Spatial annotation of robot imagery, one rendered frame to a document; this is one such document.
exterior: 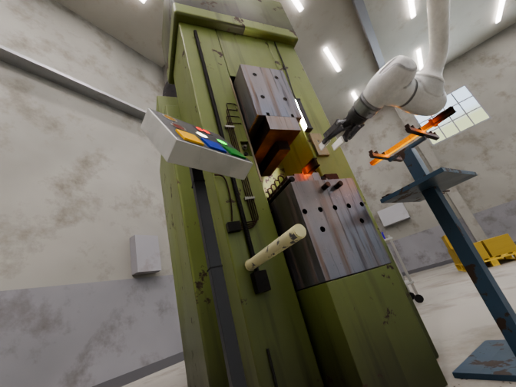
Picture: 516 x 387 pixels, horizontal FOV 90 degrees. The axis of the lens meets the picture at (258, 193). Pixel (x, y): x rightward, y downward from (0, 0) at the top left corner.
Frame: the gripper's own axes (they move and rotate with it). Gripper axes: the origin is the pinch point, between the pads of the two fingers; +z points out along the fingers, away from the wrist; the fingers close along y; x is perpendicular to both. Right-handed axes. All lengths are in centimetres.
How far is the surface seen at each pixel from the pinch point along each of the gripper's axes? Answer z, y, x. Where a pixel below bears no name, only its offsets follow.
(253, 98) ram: 22, -15, 48
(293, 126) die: 22.3, 4.2, 29.6
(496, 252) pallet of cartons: 184, 463, -78
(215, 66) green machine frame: 36, -26, 89
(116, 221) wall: 360, -108, 122
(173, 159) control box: -1, -67, -8
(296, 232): -8, -37, -39
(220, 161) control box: 3, -51, -6
